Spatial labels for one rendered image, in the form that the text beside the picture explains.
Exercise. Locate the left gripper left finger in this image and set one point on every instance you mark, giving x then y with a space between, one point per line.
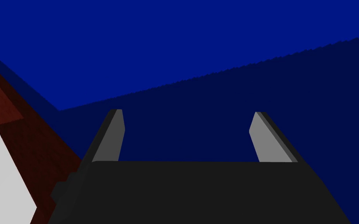
112 140

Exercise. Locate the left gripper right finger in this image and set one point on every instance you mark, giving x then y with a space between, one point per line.
268 144

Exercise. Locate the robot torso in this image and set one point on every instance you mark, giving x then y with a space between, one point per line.
2 183

